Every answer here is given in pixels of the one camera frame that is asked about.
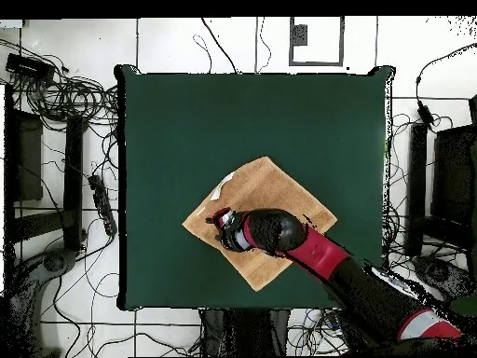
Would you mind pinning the black power adapter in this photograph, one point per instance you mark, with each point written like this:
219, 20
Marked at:
425, 113

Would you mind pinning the black power strip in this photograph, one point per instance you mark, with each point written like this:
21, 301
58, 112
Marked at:
102, 203

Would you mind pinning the grey chair base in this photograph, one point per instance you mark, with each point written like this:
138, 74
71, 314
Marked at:
443, 272
56, 261

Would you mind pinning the black stand frame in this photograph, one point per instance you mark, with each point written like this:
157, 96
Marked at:
416, 186
73, 186

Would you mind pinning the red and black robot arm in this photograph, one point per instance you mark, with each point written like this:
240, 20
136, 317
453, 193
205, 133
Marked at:
320, 253

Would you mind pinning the small grey square plate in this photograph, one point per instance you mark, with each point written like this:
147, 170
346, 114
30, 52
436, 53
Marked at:
300, 34

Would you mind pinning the tan terry towel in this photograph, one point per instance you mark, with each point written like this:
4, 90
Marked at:
268, 186

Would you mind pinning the dark green tablecloth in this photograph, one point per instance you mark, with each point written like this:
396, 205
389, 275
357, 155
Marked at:
167, 130

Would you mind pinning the flat black box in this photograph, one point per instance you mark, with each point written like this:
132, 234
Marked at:
28, 66

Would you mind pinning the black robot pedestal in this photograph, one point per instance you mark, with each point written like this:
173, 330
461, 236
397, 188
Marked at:
246, 332

